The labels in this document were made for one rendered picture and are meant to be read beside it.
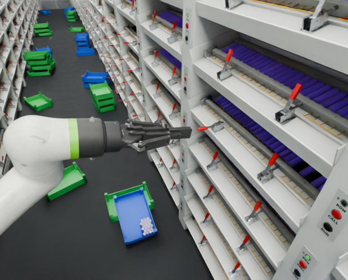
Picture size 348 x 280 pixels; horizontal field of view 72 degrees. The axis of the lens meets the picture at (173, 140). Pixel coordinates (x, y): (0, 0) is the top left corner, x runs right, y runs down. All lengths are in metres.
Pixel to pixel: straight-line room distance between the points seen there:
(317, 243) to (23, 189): 0.66
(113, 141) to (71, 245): 1.22
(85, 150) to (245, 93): 0.45
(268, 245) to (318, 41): 0.59
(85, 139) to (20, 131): 0.12
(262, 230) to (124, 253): 0.96
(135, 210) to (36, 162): 1.19
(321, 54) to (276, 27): 0.12
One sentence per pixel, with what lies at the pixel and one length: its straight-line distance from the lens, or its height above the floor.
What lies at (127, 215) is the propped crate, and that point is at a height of 0.06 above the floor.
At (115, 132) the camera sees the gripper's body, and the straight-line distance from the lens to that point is 0.57.
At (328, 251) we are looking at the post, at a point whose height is 0.91.
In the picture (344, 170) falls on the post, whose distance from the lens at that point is 0.53.
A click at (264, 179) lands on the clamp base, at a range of 0.73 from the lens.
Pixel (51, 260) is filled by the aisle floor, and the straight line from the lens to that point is 1.72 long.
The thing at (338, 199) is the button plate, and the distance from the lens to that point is 0.56.
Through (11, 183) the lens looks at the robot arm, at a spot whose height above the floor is 1.01.
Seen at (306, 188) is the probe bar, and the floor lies 0.94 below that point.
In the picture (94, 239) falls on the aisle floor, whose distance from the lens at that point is 1.70.
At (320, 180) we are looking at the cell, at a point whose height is 0.95.
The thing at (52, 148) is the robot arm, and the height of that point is 1.09.
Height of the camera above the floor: 1.41
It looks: 37 degrees down
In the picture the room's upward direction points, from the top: straight up
